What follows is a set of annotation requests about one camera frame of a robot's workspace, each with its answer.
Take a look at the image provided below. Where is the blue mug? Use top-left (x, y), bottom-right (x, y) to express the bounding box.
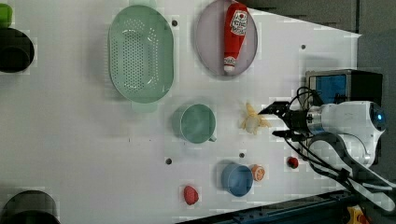
top-left (221, 163), bottom-right (254, 197)

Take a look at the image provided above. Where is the small red strawberry toy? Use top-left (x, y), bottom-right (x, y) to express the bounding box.
top-left (287, 157), bottom-right (299, 169)

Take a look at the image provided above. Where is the green perforated colander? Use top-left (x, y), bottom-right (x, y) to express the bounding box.
top-left (107, 5), bottom-right (174, 104)

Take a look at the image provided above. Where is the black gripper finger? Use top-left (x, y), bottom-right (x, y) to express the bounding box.
top-left (259, 101), bottom-right (290, 116)
top-left (272, 130), bottom-right (304, 139)

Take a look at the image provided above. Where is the red plush ketchup bottle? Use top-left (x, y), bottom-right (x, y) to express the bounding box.
top-left (223, 2), bottom-right (248, 73)

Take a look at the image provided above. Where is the silver black toaster oven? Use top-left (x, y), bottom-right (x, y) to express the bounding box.
top-left (305, 69), bottom-right (383, 105)

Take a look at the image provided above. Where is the grey round plate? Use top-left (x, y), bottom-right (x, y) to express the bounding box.
top-left (194, 0), bottom-right (258, 77)

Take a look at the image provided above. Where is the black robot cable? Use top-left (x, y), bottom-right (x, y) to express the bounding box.
top-left (284, 86), bottom-right (359, 192)

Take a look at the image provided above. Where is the yellow red emergency button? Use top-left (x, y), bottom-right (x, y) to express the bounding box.
top-left (347, 205), bottom-right (370, 224)

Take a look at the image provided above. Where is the blue metal table frame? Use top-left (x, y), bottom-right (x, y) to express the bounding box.
top-left (179, 190), bottom-right (358, 224)

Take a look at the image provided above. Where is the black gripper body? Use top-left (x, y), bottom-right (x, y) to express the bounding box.
top-left (281, 109), bottom-right (309, 141)

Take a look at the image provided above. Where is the black cylinder lower left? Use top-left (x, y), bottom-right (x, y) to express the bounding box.
top-left (1, 190), bottom-right (61, 224)

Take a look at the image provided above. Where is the green mug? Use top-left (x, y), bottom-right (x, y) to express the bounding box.
top-left (171, 104), bottom-right (217, 144)

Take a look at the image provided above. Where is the green object at corner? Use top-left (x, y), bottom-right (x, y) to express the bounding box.
top-left (0, 3), bottom-right (13, 28)

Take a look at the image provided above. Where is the black cylinder upper left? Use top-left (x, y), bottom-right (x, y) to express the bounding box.
top-left (0, 28), bottom-right (35, 73)

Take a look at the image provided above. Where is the orange slice toy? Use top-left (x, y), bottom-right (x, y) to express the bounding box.
top-left (251, 164), bottom-right (265, 181)

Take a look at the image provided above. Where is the red plush strawberry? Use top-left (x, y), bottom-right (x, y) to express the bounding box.
top-left (183, 186), bottom-right (199, 205)

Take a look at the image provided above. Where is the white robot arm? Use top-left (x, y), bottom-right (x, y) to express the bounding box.
top-left (262, 101), bottom-right (395, 216)

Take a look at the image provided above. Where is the black cylinder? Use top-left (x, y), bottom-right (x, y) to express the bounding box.
top-left (1, 190), bottom-right (61, 224)
top-left (0, 28), bottom-right (35, 73)

